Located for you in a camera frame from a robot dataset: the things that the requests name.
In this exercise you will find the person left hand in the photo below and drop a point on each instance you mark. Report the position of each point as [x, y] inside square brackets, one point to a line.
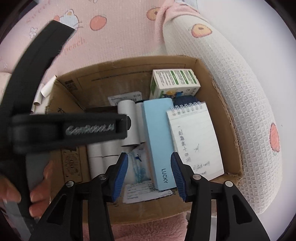
[40, 195]

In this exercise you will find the white tube behind pile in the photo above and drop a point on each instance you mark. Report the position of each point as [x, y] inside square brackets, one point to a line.
[96, 166]

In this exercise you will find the brown cardboard box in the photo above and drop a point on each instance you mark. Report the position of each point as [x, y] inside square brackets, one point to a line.
[90, 87]

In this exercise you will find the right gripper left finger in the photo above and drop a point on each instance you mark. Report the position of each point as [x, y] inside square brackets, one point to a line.
[62, 220]

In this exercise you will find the green white carton box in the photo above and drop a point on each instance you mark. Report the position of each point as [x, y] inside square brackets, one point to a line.
[172, 83]

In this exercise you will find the white tube lowest pile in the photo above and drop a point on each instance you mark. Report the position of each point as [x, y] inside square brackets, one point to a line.
[111, 148]

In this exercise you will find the white tube middle pile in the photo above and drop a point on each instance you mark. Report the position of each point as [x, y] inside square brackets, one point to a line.
[108, 161]

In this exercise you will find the white waffle blanket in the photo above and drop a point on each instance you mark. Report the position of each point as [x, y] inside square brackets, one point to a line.
[183, 31]

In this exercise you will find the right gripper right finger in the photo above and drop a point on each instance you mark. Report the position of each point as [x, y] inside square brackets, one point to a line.
[236, 220]

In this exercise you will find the white tube far top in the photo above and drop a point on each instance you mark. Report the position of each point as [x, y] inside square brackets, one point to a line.
[38, 98]

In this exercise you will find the white printed label paper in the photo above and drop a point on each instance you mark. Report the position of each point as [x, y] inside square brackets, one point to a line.
[145, 191]

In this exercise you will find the white spiral notepad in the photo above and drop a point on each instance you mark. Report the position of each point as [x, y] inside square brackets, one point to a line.
[195, 140]

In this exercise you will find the pink fluffy rug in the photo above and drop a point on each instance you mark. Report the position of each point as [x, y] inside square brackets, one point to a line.
[172, 228]

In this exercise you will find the white paper tube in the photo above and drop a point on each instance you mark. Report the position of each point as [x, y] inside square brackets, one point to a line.
[140, 122]
[94, 150]

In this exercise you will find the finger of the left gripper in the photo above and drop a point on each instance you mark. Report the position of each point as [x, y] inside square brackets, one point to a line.
[69, 129]
[29, 71]

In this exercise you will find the white tube lying front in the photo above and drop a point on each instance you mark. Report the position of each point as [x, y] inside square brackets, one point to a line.
[128, 108]

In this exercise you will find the light blue lucky box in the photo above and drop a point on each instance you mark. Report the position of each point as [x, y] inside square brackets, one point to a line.
[158, 140]

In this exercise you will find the white blue plastic packet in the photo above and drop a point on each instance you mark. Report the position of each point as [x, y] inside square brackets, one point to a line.
[138, 165]

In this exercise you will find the pink cartoon print mat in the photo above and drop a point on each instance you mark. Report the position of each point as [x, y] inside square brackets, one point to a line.
[103, 31]

